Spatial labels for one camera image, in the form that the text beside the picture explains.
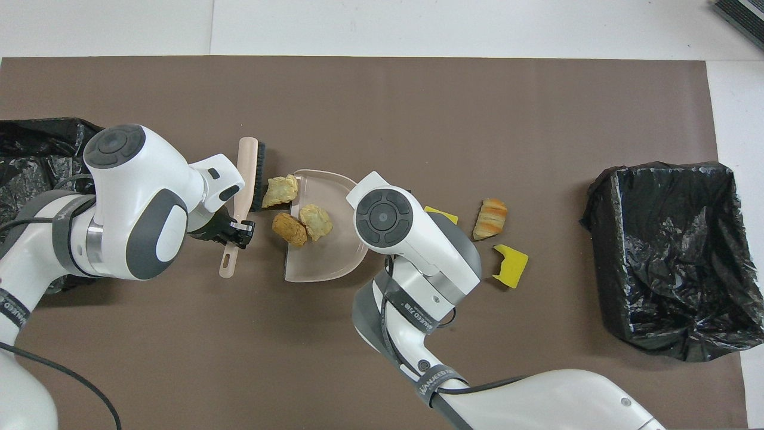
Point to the pale bread chunk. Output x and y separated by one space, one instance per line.
315 222

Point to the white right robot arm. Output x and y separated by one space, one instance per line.
430 251

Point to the orange striped bread piece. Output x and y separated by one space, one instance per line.
490 219

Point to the beige hand brush black bristles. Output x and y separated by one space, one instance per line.
246 167

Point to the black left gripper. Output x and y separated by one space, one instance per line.
215 228

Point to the brown table mat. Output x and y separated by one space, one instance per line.
418 101

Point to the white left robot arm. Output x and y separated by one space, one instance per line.
143 179

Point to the brown oval bread roll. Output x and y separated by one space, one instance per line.
290 230

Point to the yellowish bread chunk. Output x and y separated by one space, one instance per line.
281 191

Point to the dark grey ribbed device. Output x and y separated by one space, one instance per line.
743 15

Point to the notched yellow sponge piece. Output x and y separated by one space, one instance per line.
512 266

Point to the beige plastic dustpan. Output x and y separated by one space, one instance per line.
328 263

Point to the plain yellow sponge piece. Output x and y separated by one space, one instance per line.
443 214

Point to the black bag lined bin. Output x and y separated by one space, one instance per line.
30 155
668 269

